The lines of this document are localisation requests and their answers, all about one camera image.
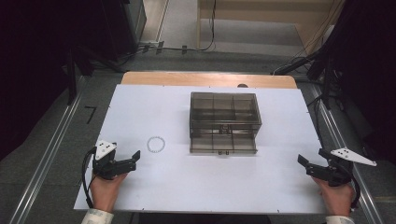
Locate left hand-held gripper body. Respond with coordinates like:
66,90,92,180
92,139,133,181

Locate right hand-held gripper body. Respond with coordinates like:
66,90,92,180
314,147,378,188

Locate smoky transparent drawer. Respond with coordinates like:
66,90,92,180
189,133,259,156

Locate smoky transparent jewelry box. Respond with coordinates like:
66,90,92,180
189,91,262,156

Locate person's left hand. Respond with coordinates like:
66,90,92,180
90,172,129,214

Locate person's right hand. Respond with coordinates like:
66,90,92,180
312,176,356,217

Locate white board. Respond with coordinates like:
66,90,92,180
73,83,329,216

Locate black metal stand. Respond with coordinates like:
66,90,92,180
65,46,79,105

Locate wooden table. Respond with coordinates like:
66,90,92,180
120,71,299,90

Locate black power strip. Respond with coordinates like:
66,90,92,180
272,55,314,77

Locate dark cabinet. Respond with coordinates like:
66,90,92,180
92,0,148,62

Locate light wooden furniture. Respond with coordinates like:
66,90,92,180
196,0,345,54

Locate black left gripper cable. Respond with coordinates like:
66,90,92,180
80,147,98,209

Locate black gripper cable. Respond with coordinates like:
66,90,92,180
80,147,98,209
348,173,362,210

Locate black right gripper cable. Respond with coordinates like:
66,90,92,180
348,173,362,210

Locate metal floor rail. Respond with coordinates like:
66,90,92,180
8,76,89,224
310,83,386,224

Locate black stand with cables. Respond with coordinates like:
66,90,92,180
306,46,339,110

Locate black floor cable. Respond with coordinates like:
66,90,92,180
136,0,218,54

